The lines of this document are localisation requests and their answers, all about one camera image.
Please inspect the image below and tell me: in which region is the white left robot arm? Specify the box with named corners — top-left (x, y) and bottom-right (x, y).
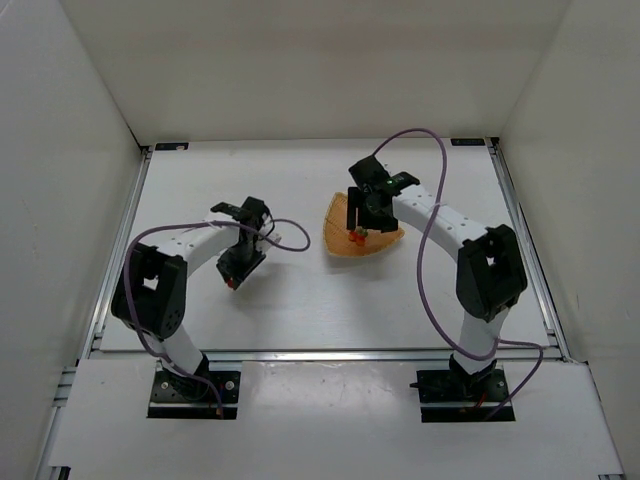
top-left (110, 196), bottom-right (270, 378)

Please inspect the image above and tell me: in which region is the black left corner bracket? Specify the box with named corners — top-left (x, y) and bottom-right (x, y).
top-left (154, 142), bottom-right (189, 151)

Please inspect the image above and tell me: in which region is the cherry pair with leaves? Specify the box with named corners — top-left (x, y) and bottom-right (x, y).
top-left (348, 227), bottom-right (368, 247)

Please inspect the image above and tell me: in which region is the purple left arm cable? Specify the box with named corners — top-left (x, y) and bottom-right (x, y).
top-left (124, 218), bottom-right (312, 419)

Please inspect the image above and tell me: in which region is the left aluminium frame rail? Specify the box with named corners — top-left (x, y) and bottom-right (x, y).
top-left (76, 146), bottom-right (153, 364)

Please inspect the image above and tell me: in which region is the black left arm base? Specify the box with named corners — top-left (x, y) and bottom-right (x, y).
top-left (147, 364), bottom-right (241, 420)

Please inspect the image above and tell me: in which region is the woven triangular fruit basket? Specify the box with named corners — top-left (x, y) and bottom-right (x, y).
top-left (323, 192), bottom-right (405, 258)

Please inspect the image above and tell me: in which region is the aluminium frame rail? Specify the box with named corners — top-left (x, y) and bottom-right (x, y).
top-left (485, 137), bottom-right (573, 362)
top-left (76, 146), bottom-right (153, 364)

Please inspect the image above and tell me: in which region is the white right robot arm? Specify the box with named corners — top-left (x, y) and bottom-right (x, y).
top-left (346, 155), bottom-right (527, 376)

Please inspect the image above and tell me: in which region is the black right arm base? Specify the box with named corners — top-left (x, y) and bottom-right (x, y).
top-left (409, 369), bottom-right (516, 424)

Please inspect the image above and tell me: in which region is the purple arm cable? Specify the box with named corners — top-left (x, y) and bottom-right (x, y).
top-left (373, 127), bottom-right (545, 419)
top-left (124, 218), bottom-right (312, 419)

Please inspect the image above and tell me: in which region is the right aluminium frame rail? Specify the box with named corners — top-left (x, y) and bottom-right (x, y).
top-left (485, 137), bottom-right (573, 362)

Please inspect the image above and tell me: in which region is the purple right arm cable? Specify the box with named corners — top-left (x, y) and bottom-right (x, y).
top-left (373, 127), bottom-right (545, 419)

